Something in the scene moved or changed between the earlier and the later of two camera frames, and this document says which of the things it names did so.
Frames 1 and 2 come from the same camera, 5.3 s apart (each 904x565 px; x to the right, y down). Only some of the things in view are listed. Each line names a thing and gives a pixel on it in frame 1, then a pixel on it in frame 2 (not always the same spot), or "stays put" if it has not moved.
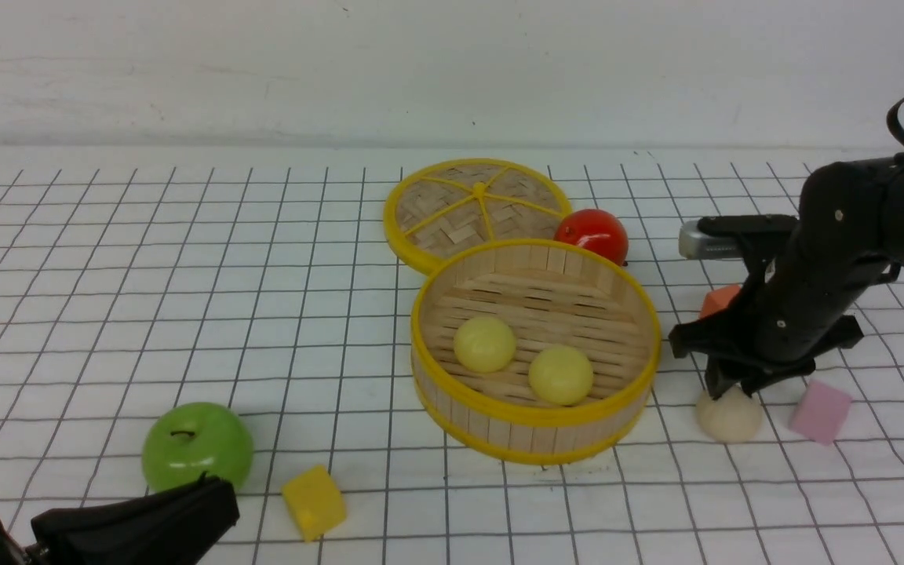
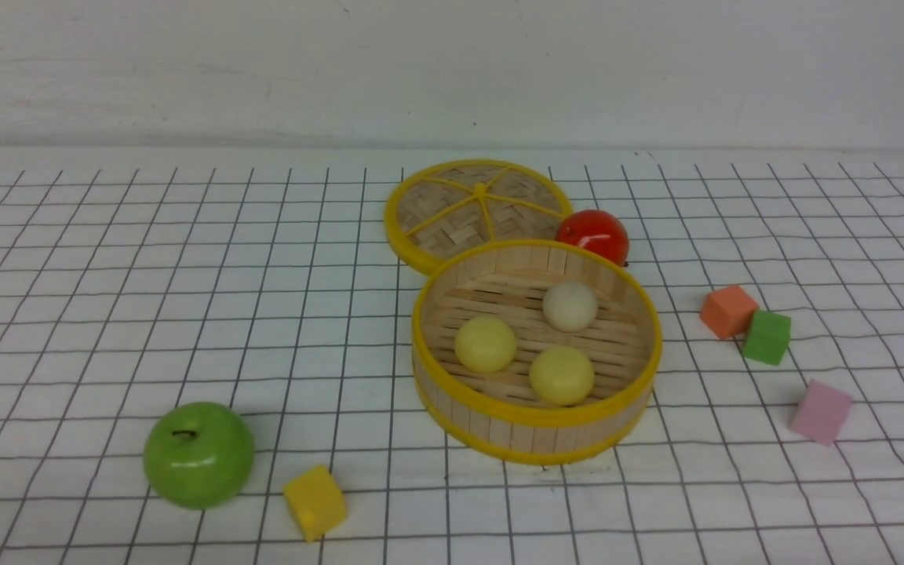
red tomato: [595, 229] stays put
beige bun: [734, 417] to [570, 307]
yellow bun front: [562, 375] stays put
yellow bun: [484, 344] stays put
